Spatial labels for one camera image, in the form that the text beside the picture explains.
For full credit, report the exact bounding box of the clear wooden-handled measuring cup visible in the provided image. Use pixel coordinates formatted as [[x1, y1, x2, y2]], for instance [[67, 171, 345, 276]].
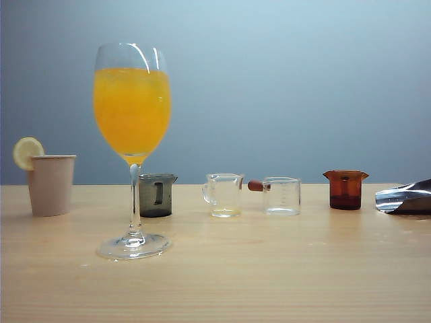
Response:
[[247, 176, 302, 217]]

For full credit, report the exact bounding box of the amber measuring cup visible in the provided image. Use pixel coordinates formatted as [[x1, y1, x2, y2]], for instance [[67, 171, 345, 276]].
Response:
[[322, 170, 370, 211]]

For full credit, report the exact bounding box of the smoky grey measuring cup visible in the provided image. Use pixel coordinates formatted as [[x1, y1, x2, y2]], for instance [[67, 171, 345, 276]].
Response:
[[137, 173, 178, 218]]

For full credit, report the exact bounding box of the beige paper cup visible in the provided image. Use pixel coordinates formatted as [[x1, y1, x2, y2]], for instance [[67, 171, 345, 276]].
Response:
[[26, 154, 77, 217]]

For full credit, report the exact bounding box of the wine glass with orange drink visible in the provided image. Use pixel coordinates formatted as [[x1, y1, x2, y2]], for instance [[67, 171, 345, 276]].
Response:
[[93, 42, 172, 260]]

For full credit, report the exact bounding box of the yellow lemon slice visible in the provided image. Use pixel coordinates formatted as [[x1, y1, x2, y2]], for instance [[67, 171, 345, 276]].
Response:
[[13, 136, 46, 172]]

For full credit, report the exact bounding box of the shiny silver metal scoop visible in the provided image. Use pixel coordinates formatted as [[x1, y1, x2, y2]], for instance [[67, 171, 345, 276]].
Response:
[[374, 178, 431, 215]]

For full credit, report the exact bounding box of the clear glass-handled measuring cup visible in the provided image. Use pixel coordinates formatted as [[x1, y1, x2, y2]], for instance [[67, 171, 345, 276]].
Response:
[[201, 172, 245, 219]]

